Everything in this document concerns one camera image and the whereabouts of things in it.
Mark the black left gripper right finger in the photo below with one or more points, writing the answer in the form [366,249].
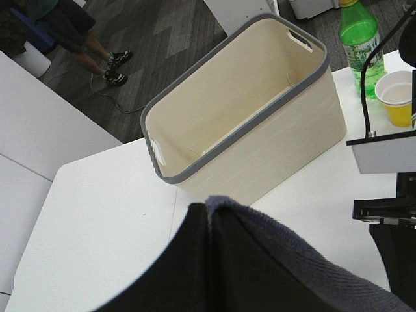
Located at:
[246,278]

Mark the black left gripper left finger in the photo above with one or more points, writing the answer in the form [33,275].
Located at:
[177,280]

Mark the dark blue towel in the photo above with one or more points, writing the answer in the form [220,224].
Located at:
[334,285]

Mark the beige bin grey rim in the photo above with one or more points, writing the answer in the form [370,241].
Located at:
[251,113]

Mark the yellow paper cup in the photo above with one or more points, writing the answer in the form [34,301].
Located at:
[394,91]

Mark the green plastic bottle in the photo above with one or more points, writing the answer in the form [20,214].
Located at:
[359,35]

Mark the seated person legs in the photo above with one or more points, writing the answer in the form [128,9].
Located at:
[70,25]

